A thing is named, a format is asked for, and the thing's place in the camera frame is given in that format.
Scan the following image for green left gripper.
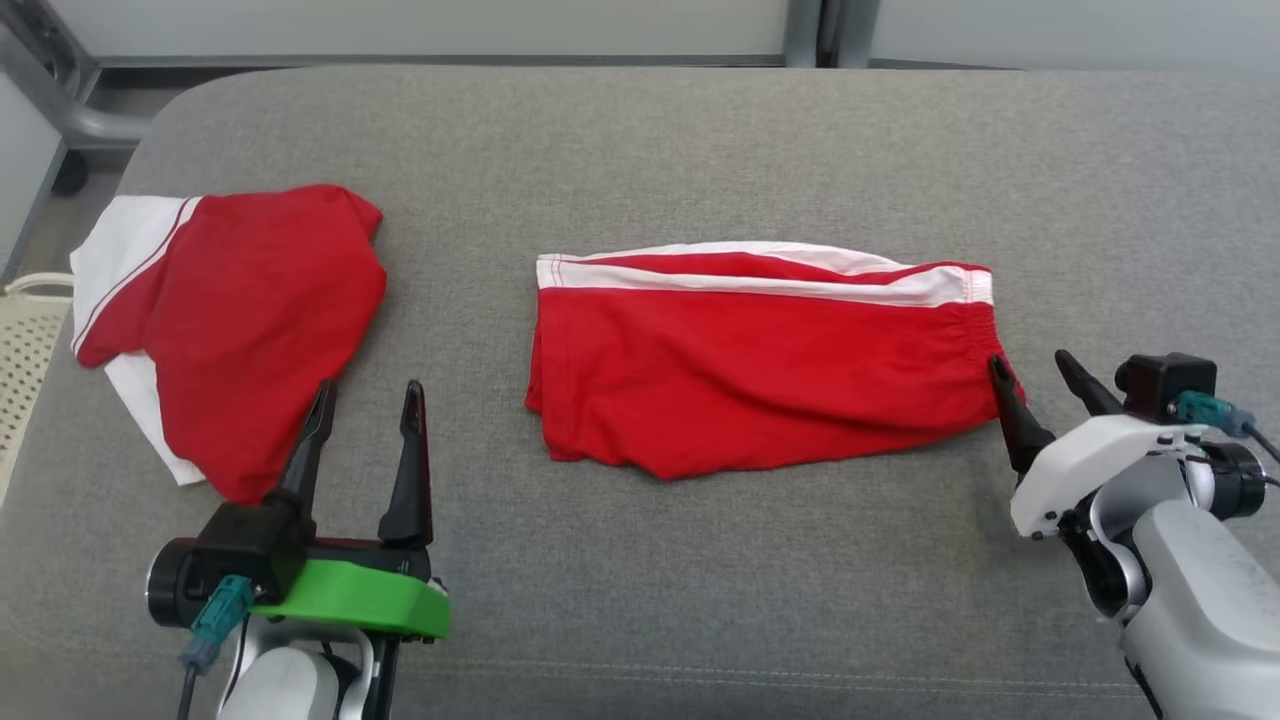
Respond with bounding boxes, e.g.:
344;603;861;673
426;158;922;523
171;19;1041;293
250;377;452;643

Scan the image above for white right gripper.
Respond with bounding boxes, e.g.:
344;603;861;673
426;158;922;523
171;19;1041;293
987;349;1213;542

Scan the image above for red Bulls 23 jersey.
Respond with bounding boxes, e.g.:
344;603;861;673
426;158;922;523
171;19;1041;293
69;183;389;505

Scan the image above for red shorts with white stripe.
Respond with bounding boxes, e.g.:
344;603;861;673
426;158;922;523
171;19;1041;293
524;240;1024;482

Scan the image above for grey fabric sofa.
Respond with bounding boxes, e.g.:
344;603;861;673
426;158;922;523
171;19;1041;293
0;65;1280;720

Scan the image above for cream perforated laundry basket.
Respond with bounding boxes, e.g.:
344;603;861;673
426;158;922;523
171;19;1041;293
0;272;77;506

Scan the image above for black caster wheel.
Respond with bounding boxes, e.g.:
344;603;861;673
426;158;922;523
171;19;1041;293
50;150;90;197

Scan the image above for left cable with teal connector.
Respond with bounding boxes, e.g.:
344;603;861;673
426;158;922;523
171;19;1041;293
178;575;257;720

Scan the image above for grey partition post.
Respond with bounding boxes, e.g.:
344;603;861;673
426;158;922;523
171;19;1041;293
785;0;824;69
835;0;873;69

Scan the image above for grey metal frame tube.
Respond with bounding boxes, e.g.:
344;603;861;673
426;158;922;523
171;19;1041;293
0;20;153;151

